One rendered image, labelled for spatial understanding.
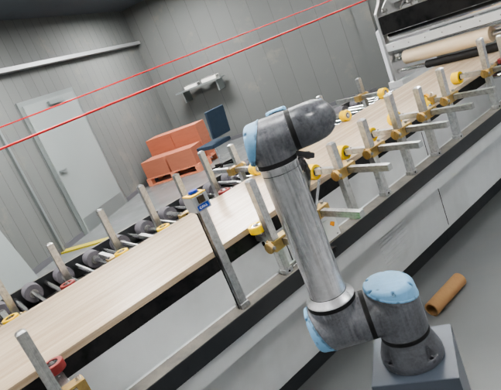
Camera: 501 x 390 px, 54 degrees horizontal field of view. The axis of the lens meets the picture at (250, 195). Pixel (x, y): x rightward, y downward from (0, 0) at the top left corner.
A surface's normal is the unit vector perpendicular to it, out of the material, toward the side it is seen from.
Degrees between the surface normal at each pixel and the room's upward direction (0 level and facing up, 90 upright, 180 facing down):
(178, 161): 90
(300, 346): 90
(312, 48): 90
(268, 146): 89
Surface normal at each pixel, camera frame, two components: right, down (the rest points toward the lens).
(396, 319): -0.07, 0.30
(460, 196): 0.58, 0.00
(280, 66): -0.26, 0.37
